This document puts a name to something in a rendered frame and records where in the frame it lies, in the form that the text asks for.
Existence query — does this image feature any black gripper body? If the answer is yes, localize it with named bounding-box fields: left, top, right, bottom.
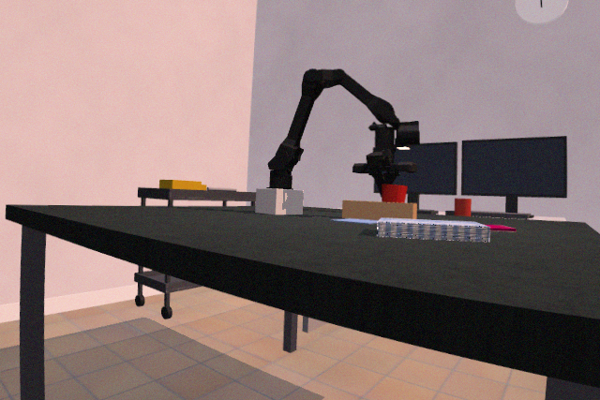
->
left=352, top=143, right=417, bottom=174

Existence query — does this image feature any red cup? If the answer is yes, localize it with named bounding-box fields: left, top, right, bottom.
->
left=382, top=184, right=407, bottom=203

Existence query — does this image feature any pink square pad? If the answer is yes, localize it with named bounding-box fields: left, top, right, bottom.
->
left=486, top=225, right=517, bottom=232

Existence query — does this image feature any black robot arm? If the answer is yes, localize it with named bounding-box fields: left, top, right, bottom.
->
left=267, top=69, right=419, bottom=189

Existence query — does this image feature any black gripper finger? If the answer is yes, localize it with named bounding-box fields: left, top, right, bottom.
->
left=368, top=173, right=384, bottom=196
left=383, top=173, right=399, bottom=185

